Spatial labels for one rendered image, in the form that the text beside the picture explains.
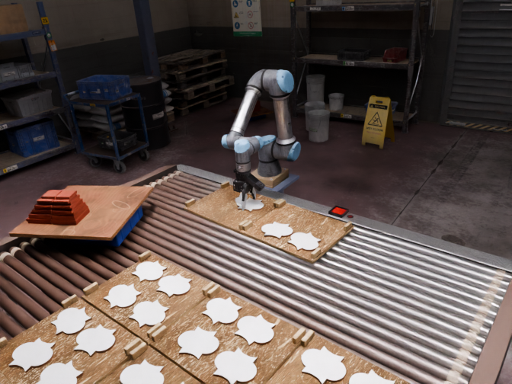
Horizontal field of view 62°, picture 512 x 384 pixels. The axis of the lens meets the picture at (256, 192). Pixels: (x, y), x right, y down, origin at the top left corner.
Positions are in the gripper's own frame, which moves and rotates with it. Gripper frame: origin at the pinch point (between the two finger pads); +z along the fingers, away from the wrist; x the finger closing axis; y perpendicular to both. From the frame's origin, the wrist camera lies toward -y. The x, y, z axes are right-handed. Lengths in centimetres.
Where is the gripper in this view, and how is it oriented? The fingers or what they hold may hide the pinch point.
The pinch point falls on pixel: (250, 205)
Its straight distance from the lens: 227.1
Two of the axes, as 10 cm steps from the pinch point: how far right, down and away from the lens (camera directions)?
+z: 0.6, 8.9, 4.5
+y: -8.8, -1.7, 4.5
